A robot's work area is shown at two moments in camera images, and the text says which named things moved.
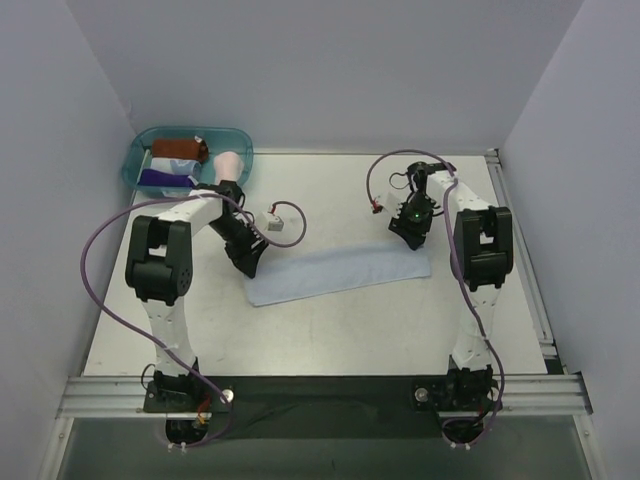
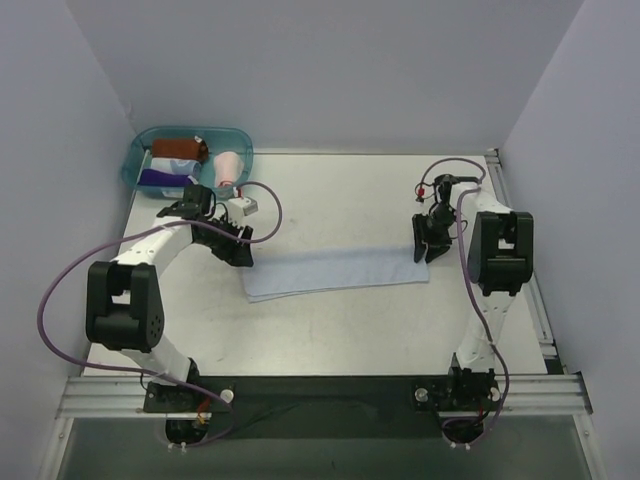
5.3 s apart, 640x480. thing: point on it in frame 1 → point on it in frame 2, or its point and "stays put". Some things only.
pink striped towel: [228, 166] stays put
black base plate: [335, 408] stays put
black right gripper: [409, 228] → [430, 232]
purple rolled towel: [155, 178] stays put
